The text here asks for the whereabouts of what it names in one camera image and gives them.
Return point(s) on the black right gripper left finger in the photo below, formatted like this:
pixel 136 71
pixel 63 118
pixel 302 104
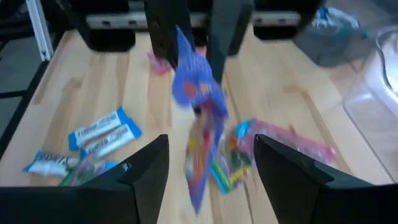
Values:
pixel 140 193

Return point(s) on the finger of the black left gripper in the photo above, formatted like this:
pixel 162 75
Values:
pixel 227 40
pixel 164 34

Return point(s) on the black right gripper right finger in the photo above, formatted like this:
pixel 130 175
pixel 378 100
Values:
pixel 295 193

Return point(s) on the blue rainbow candy packet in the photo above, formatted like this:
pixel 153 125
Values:
pixel 192 81
pixel 202 161

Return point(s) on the Hershey's cookies creme bar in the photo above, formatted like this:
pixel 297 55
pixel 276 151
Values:
pixel 335 18
pixel 112 141
pixel 49 165
pixel 96 129

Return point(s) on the pink clear candy pack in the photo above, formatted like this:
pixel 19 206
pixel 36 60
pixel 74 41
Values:
pixel 289 140
pixel 158 63

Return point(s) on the colourful gummy candy bag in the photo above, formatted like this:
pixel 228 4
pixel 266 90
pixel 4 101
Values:
pixel 236 152

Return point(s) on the grey plastic bin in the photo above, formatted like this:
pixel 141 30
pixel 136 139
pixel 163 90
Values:
pixel 326 53

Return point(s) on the clear plastic bin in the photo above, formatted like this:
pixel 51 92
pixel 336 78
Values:
pixel 373 118

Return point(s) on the white aluminium post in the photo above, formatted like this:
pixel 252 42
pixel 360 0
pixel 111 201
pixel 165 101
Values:
pixel 40 31

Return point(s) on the black rig frame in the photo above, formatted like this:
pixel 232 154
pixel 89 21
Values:
pixel 28 93

